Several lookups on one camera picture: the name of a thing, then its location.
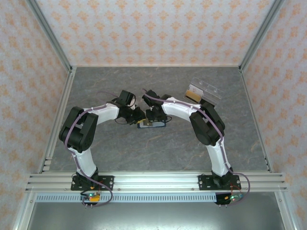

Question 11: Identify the blue card holder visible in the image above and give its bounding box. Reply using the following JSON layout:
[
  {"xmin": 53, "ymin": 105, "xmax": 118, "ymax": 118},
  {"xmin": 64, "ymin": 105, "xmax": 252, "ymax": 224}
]
[{"xmin": 137, "ymin": 119, "xmax": 167, "ymax": 130}]

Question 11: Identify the clear acrylic box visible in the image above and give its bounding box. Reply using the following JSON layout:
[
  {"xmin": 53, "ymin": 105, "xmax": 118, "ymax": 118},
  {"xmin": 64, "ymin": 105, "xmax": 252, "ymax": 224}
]
[{"xmin": 184, "ymin": 76, "xmax": 223, "ymax": 104}]

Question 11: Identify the controller board with yellow connector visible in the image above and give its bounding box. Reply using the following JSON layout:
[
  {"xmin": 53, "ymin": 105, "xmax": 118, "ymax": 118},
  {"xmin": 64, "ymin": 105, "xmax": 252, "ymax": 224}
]
[{"xmin": 80, "ymin": 191, "xmax": 101, "ymax": 203}]

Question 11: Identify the grey metal sheet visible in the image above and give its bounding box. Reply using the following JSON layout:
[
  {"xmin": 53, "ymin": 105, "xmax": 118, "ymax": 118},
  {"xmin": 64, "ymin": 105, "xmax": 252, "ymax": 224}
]
[{"xmin": 25, "ymin": 202, "xmax": 286, "ymax": 230}]

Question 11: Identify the controller board with blue connector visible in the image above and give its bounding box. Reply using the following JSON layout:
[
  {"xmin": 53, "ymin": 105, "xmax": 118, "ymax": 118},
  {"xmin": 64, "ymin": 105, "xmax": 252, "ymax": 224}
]
[{"xmin": 224, "ymin": 193, "xmax": 244, "ymax": 202}]

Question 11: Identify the aluminium mounting rail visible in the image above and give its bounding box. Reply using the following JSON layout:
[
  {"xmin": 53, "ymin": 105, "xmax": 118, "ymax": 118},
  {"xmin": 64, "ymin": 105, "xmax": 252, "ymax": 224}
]
[{"xmin": 25, "ymin": 171, "xmax": 287, "ymax": 193}]

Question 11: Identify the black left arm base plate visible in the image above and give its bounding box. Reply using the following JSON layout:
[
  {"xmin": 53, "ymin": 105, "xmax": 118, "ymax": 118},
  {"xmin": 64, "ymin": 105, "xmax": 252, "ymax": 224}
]
[{"xmin": 70, "ymin": 175, "xmax": 115, "ymax": 191}]

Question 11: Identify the aluminium side rail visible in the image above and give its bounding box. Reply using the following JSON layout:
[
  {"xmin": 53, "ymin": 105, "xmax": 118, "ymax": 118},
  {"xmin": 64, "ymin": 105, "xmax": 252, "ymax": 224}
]
[
  {"xmin": 37, "ymin": 67, "xmax": 78, "ymax": 173},
  {"xmin": 239, "ymin": 68, "xmax": 274, "ymax": 173}
]

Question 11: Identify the slotted grey cable duct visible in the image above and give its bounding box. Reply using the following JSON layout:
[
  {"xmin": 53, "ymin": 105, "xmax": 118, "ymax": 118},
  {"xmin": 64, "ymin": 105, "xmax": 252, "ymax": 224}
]
[{"xmin": 35, "ymin": 193, "xmax": 217, "ymax": 203}]

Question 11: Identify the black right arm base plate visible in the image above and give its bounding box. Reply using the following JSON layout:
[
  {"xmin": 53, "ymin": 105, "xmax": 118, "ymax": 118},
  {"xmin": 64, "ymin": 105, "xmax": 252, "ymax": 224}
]
[{"xmin": 198, "ymin": 174, "xmax": 241, "ymax": 191}]

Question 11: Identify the aluminium frame post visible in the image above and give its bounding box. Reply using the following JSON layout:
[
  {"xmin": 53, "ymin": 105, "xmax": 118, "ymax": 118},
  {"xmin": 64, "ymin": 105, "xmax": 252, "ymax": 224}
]
[
  {"xmin": 239, "ymin": 0, "xmax": 286, "ymax": 72},
  {"xmin": 25, "ymin": 0, "xmax": 74, "ymax": 73}
]

